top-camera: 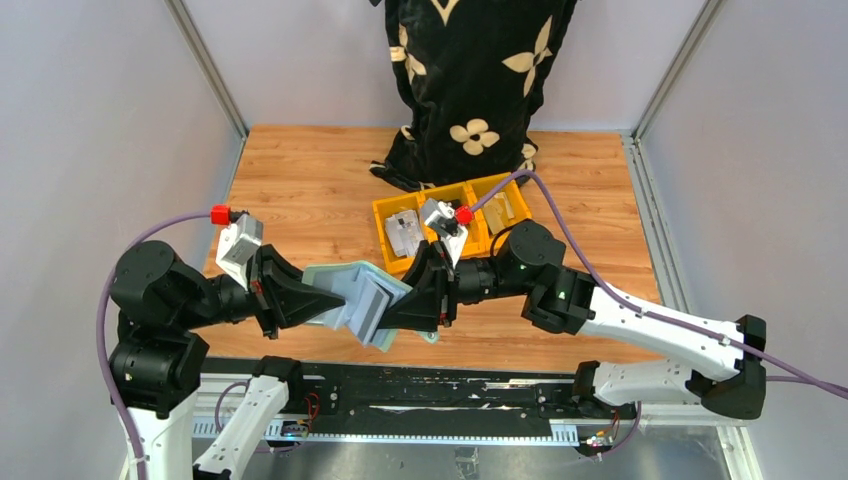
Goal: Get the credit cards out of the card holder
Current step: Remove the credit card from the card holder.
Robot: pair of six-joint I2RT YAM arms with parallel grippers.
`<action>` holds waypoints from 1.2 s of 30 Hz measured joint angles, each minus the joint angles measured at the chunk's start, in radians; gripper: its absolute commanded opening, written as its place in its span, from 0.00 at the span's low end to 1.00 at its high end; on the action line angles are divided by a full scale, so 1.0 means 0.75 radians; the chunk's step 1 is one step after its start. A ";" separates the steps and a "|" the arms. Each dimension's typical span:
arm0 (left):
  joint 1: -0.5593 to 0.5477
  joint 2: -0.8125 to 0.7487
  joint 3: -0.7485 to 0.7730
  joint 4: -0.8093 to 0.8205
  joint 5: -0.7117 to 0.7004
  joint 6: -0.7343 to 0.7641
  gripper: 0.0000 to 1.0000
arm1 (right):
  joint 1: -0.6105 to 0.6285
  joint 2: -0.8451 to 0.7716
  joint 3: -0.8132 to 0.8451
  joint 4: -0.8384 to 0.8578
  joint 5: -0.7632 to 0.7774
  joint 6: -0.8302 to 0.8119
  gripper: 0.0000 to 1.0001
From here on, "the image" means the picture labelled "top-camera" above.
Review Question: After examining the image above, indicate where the gold cards stack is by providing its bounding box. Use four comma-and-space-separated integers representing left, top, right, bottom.
482, 192, 516, 234

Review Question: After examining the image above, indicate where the black floral blanket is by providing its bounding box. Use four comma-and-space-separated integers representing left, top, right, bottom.
369, 0, 577, 192

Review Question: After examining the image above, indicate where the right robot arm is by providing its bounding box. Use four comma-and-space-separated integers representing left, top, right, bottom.
380, 220, 767, 420

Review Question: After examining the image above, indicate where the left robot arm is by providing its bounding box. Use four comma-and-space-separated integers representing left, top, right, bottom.
108, 240, 345, 479

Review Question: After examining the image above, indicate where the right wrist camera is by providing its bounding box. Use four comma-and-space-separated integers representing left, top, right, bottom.
419, 198, 469, 267

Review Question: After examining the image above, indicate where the yellow three-compartment bin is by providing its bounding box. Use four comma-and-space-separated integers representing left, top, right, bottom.
371, 173, 535, 276

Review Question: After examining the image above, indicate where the green card holder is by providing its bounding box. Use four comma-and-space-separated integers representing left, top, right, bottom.
302, 261, 412, 352

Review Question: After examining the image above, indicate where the aluminium frame rail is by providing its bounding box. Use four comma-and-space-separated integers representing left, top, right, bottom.
142, 370, 747, 446

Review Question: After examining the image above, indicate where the silver credit card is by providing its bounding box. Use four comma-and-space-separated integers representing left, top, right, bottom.
346, 277, 393, 346

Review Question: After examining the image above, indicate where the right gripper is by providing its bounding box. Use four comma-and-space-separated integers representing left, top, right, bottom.
372, 241, 532, 333

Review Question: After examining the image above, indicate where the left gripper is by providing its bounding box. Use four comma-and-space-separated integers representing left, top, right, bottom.
177, 239, 347, 334

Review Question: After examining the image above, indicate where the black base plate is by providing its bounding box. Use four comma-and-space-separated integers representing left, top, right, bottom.
198, 356, 639, 439

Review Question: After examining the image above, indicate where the silver cards stack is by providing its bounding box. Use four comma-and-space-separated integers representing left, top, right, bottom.
384, 210, 426, 258

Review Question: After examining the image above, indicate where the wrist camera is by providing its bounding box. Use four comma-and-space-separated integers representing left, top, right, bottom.
419, 198, 469, 267
215, 213, 264, 291

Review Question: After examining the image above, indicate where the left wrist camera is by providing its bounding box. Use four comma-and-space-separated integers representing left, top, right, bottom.
215, 213, 264, 291

